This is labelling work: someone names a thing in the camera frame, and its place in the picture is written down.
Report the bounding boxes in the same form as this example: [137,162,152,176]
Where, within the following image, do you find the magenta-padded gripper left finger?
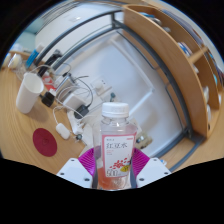
[56,147,99,189]

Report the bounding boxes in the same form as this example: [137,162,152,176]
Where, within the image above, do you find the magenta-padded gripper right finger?
[131,147,172,189]

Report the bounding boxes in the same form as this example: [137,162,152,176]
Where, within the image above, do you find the clear bottle with pink drink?
[93,101,138,190]

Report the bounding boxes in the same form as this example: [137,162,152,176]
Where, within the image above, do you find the beige robot figurine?
[134,131,154,149]

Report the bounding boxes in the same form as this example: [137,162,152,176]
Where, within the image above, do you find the white box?
[79,123,98,148]

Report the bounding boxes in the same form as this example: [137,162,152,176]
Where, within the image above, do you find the flat round red coaster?
[32,127,58,158]

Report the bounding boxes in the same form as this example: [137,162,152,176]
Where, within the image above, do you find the small white earbuds case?
[54,122,72,140]

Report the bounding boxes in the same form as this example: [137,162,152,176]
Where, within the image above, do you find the black power adapter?
[73,104,90,120]

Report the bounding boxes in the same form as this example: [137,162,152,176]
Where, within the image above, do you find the white power adapter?
[63,93,84,109]

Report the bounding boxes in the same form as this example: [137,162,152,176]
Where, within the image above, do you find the small black block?
[41,91,56,108]

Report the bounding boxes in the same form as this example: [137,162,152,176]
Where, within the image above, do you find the white paper cup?
[15,72,45,115]

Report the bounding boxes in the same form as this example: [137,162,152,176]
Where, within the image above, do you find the wooden shelf unit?
[123,3,224,139]

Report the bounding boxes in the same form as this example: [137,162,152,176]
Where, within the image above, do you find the black electric shaver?
[43,49,63,68]

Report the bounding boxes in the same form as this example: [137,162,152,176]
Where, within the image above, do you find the blue tube white cap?
[25,49,40,69]

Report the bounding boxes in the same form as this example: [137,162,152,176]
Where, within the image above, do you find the round cream tape roll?
[7,53,24,69]

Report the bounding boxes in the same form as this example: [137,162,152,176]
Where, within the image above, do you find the grey metal desk frame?
[33,9,208,173]

